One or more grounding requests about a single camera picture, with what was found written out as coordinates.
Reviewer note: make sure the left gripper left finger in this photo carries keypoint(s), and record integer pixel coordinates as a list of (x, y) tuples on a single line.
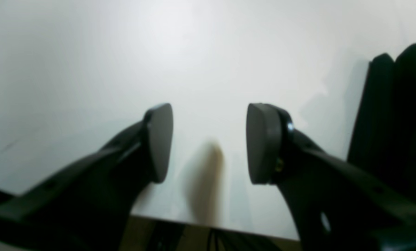
[(86, 205)]

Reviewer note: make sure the black T-shirt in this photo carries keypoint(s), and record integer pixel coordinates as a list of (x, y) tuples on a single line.
[(384, 135)]

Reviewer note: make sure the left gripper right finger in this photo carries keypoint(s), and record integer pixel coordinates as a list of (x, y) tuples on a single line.
[(335, 205)]

